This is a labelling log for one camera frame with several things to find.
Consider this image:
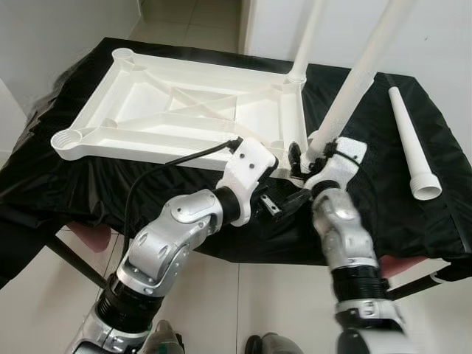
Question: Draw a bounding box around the white plastic table leg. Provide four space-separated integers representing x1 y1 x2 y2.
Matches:
386 86 443 201
306 0 415 164
286 0 327 83

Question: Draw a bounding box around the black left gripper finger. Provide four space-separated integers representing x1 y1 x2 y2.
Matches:
279 190 314 216

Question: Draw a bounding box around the grey robot right foot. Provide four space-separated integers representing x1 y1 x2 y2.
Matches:
246 332 303 354

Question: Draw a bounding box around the grey robot foot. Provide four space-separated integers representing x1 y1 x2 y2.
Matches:
144 321 185 354
246 332 303 354

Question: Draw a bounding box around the grey robot left foot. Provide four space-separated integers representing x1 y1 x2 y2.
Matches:
144 321 185 354

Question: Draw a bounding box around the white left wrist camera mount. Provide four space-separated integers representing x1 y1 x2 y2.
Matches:
216 136 280 226

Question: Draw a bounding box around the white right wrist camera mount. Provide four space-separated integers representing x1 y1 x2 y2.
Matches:
304 136 368 194

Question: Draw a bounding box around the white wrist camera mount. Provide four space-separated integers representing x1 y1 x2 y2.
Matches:
216 136 280 226
304 136 368 194

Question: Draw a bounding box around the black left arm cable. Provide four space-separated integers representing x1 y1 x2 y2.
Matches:
122 139 244 251

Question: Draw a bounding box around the white plastic children table top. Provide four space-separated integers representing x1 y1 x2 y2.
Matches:
50 48 309 178

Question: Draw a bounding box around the black table cloth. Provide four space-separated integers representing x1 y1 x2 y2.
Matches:
0 37 472 288

